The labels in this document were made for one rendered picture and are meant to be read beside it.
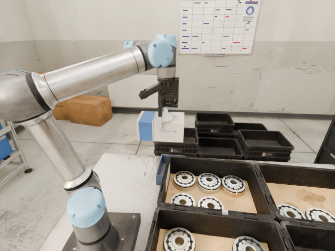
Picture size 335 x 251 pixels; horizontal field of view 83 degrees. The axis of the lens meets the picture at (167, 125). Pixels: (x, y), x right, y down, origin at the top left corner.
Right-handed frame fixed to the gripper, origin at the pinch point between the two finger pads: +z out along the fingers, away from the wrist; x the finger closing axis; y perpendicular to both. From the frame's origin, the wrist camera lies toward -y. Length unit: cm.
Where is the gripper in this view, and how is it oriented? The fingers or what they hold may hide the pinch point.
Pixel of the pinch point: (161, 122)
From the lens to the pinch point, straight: 84.3
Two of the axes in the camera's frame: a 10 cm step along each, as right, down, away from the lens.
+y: 10.0, 0.4, -0.7
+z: -0.1, 8.9, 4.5
